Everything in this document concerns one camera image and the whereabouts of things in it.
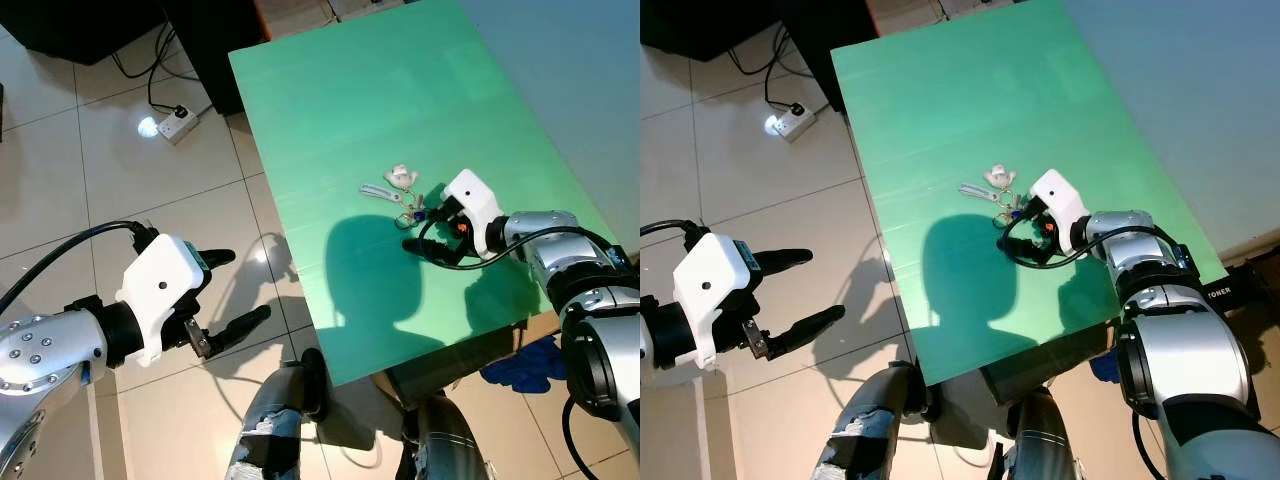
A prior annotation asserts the black power strip cable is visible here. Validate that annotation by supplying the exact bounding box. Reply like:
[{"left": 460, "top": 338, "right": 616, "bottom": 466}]
[
  {"left": 726, "top": 28, "right": 807, "bottom": 113},
  {"left": 108, "top": 22, "right": 201, "bottom": 117}
]

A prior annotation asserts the black toner box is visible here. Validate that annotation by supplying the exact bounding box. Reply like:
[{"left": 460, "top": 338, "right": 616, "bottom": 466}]
[{"left": 1194, "top": 254, "right": 1280, "bottom": 302}]

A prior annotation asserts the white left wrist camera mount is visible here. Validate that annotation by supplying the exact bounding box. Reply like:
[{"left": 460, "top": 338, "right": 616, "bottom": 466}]
[
  {"left": 114, "top": 234, "right": 212, "bottom": 368},
  {"left": 672, "top": 231, "right": 764, "bottom": 372}
]

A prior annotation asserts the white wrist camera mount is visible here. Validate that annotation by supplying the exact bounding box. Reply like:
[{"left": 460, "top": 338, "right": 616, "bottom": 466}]
[
  {"left": 440, "top": 169, "right": 510, "bottom": 263},
  {"left": 672, "top": 231, "right": 764, "bottom": 372},
  {"left": 1028, "top": 167, "right": 1092, "bottom": 257},
  {"left": 114, "top": 234, "right": 212, "bottom": 368}
]

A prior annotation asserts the white power strip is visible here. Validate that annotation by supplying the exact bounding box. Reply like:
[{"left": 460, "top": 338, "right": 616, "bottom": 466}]
[
  {"left": 774, "top": 102, "right": 820, "bottom": 142},
  {"left": 156, "top": 104, "right": 202, "bottom": 145}
]

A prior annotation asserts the key bunch with white charm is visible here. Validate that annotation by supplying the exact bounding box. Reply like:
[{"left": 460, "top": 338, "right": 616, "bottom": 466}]
[
  {"left": 359, "top": 162, "right": 434, "bottom": 230},
  {"left": 957, "top": 162, "right": 1032, "bottom": 230}
]

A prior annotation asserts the tall black cabinet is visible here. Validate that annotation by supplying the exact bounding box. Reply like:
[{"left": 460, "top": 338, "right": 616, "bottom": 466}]
[
  {"left": 779, "top": 0, "right": 873, "bottom": 114},
  {"left": 160, "top": 0, "right": 272, "bottom": 117}
]

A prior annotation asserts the low black cabinet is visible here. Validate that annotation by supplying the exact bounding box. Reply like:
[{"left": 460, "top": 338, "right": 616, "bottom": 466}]
[
  {"left": 640, "top": 0, "right": 787, "bottom": 64},
  {"left": 0, "top": 0, "right": 168, "bottom": 67}
]

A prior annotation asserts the green top table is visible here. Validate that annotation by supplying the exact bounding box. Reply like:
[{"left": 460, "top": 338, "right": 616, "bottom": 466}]
[
  {"left": 228, "top": 0, "right": 623, "bottom": 401},
  {"left": 830, "top": 0, "right": 1229, "bottom": 401}
]

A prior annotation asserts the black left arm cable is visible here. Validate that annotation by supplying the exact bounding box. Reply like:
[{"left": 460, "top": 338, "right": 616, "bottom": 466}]
[
  {"left": 640, "top": 219, "right": 707, "bottom": 252},
  {"left": 0, "top": 220, "right": 161, "bottom": 317}
]

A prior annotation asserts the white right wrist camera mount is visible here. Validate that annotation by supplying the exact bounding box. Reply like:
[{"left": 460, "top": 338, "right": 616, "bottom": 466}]
[
  {"left": 440, "top": 169, "right": 510, "bottom": 263},
  {"left": 1028, "top": 167, "right": 1092, "bottom": 257}
]

